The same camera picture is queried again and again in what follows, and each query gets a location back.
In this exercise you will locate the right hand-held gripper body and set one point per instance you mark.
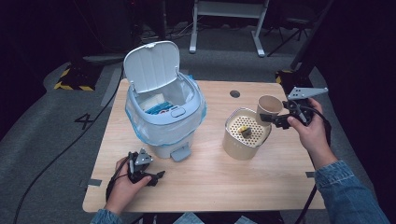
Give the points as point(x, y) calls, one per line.
point(303, 110)

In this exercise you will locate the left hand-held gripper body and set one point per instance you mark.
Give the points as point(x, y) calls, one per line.
point(137, 169)

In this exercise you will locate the brown paper cup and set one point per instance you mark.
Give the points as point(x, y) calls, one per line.
point(268, 107)

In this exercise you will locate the dark food scrap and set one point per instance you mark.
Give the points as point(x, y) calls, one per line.
point(247, 133)

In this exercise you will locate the yellow food scrap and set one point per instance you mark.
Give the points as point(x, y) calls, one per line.
point(241, 128)

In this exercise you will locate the beige canister with perforated strainer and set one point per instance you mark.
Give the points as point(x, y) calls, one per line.
point(239, 147)

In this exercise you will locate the white pedal bin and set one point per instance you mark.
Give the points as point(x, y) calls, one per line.
point(152, 65)

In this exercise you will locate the person's left hand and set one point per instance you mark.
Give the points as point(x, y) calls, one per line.
point(123, 193)

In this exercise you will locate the person's right hand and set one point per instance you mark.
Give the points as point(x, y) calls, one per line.
point(314, 137)

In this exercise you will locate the black base with yellow stripes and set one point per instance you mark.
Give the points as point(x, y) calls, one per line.
point(295, 81)
point(79, 77)

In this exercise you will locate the translucent blue-edged bin bag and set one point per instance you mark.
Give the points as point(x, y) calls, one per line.
point(162, 134)

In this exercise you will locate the person's left leg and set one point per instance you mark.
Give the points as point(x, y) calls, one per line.
point(188, 218)

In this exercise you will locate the person's leg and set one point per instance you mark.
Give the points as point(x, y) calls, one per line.
point(246, 220)
point(188, 218)

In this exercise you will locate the black slanted pole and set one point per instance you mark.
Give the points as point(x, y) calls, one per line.
point(311, 37)

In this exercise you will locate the black tripod stand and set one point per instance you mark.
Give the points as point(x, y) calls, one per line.
point(292, 29)

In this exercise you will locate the grey floor tape strip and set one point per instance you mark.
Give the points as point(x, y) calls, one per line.
point(112, 88)

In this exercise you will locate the person's right leg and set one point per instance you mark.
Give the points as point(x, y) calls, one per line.
point(246, 220)

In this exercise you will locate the white desk frame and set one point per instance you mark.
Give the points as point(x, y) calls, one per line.
point(227, 7)

